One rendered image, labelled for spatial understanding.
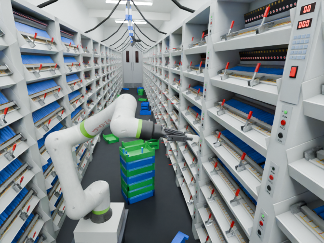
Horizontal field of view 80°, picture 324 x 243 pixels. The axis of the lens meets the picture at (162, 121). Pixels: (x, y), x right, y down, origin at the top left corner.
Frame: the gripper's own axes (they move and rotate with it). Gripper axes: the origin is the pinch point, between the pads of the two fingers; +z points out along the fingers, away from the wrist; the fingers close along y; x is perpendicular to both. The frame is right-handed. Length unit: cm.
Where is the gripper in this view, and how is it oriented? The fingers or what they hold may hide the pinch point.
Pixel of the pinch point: (191, 138)
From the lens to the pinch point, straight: 98.2
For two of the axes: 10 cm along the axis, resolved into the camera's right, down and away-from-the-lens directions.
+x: 2.3, -9.4, -2.7
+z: 9.6, 1.8, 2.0
